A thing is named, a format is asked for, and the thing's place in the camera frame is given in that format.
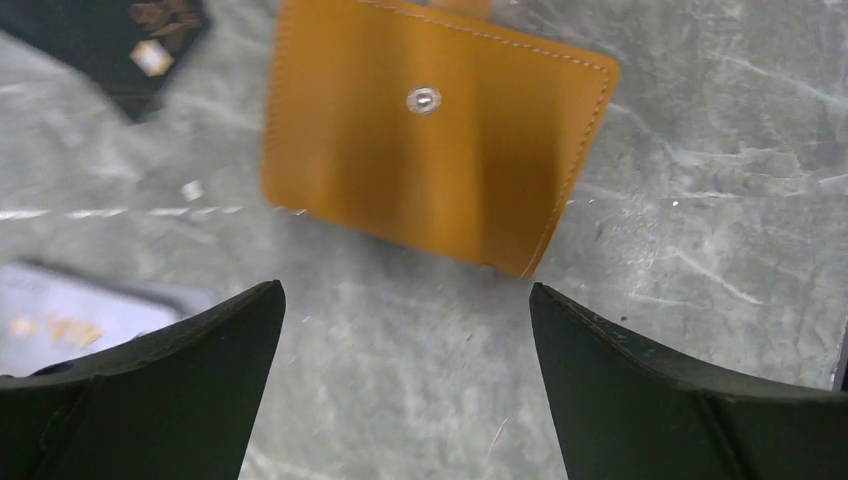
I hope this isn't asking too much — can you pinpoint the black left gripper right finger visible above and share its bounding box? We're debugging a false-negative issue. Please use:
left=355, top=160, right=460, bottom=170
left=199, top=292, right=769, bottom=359
left=529, top=283, right=847, bottom=479

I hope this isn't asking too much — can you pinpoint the silver VIP card bottom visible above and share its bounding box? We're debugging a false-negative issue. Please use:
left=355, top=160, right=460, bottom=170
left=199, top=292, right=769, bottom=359
left=1, top=261, right=216, bottom=377

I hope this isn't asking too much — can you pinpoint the orange leather card holder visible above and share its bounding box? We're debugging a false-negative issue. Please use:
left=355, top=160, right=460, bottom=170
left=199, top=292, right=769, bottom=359
left=260, top=0, right=620, bottom=277

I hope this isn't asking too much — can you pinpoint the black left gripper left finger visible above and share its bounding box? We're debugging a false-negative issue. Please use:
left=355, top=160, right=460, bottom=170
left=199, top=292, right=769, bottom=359
left=1, top=280, right=286, bottom=479

